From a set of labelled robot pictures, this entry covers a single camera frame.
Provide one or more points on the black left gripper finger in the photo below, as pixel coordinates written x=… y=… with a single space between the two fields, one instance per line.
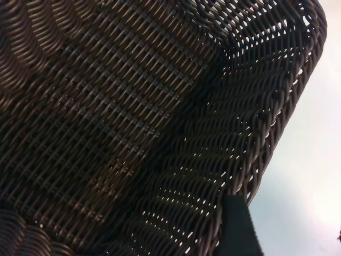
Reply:
x=237 y=229

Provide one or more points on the dark brown woven basket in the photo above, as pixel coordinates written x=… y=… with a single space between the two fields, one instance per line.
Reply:
x=106 y=106

